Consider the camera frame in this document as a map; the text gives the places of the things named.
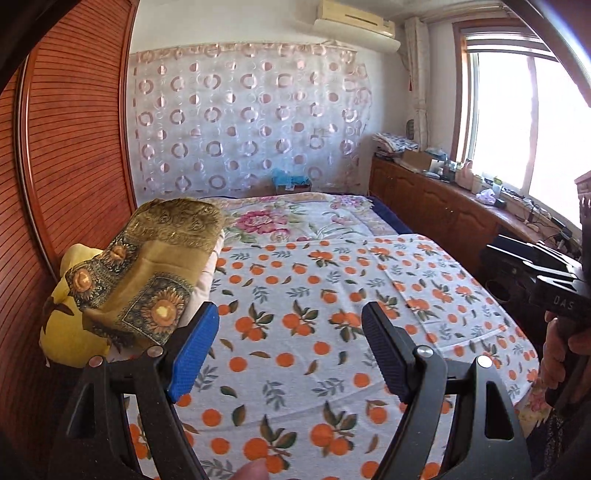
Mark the floral blanket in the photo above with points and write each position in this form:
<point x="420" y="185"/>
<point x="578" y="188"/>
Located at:
<point x="295" y="217"/>

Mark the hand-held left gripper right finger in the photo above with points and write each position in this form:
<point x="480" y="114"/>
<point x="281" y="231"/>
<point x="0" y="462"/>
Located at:
<point x="388" y="350"/>

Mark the wooden framed window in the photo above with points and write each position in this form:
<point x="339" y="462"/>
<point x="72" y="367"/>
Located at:
<point x="508" y="115"/>

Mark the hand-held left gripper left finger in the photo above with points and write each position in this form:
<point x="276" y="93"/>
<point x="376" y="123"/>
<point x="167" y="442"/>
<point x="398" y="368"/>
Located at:
<point x="194" y="355"/>

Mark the wall air conditioner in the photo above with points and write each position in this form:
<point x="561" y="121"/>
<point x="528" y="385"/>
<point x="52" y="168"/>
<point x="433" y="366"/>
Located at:
<point x="355" y="23"/>

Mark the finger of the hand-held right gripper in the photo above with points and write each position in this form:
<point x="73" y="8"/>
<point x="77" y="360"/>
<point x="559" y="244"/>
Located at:
<point x="545" y="258"/>
<point x="515" y="274"/>

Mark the person's right hand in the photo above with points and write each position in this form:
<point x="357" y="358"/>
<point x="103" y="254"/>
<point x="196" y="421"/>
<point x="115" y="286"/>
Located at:
<point x="554" y="364"/>

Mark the orange fruit print sheet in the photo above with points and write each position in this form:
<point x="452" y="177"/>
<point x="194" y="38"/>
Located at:
<point x="323" y="295"/>

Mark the crumpled white tissue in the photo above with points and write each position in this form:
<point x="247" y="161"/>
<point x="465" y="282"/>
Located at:
<point x="485" y="196"/>

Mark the yellow plush toy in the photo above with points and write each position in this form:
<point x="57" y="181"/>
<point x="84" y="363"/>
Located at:
<point x="64" y="332"/>

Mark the open cardboard box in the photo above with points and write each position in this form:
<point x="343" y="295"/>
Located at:
<point x="415" y="160"/>

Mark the pink bottle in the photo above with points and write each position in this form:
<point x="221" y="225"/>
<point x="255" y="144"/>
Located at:
<point x="465" y="174"/>

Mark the golden sunflower patterned shirt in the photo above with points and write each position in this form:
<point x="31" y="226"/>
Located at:
<point x="152" y="272"/>

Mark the wooden slatted wardrobe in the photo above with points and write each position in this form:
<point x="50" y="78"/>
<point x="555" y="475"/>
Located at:
<point x="60" y="161"/>

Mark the blue topped cardboard box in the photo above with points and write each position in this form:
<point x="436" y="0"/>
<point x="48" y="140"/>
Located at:
<point x="291" y="182"/>

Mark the person's left hand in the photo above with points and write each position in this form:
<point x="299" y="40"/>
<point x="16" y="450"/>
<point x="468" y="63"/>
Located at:
<point x="250" y="471"/>

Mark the circle patterned sheer curtain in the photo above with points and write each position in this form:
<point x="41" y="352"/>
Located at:
<point x="249" y="120"/>

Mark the stack of folded cloths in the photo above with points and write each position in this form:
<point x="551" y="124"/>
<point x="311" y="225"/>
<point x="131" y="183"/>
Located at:
<point x="395" y="143"/>

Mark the long wooden cabinet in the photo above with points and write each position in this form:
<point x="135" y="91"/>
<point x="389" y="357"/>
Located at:
<point x="429" y="203"/>

